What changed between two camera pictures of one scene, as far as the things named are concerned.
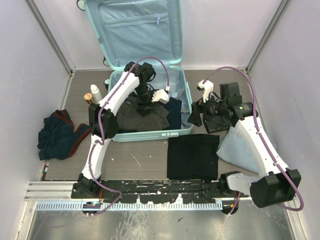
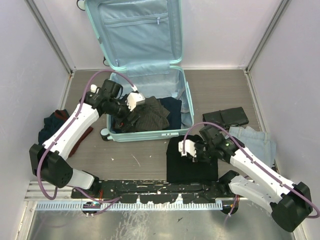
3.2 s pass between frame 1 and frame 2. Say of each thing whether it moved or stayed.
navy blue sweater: stayed
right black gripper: moved
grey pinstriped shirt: stayed
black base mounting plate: stayed
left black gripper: moved
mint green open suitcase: stayed
